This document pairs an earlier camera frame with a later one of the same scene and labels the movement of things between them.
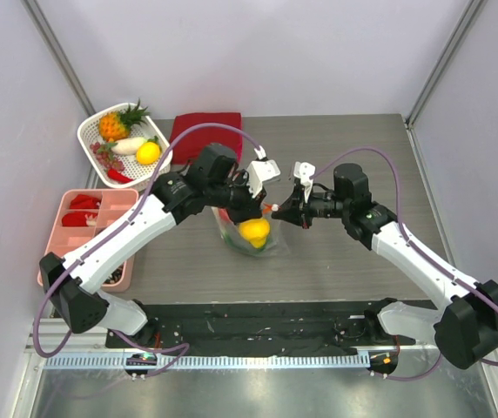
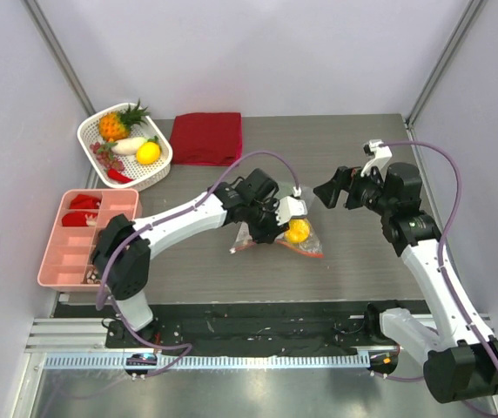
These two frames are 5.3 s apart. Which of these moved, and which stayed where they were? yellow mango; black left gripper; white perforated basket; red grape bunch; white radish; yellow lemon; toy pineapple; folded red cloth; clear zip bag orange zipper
Moved: black left gripper; clear zip bag orange zipper; yellow mango
Stayed: red grape bunch; white perforated basket; folded red cloth; toy pineapple; yellow lemon; white radish
